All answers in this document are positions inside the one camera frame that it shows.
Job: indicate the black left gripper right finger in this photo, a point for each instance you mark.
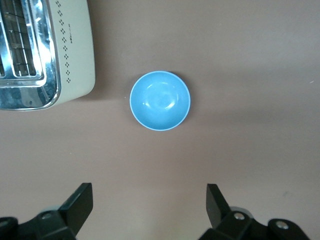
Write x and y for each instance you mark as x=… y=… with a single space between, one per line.
x=220 y=212

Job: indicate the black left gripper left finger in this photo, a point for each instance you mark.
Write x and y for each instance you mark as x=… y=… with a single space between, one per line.
x=75 y=210

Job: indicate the blue bowl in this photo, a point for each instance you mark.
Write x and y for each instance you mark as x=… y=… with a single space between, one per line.
x=160 y=101

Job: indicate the cream and chrome toaster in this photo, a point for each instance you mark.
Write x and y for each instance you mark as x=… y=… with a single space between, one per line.
x=72 y=62

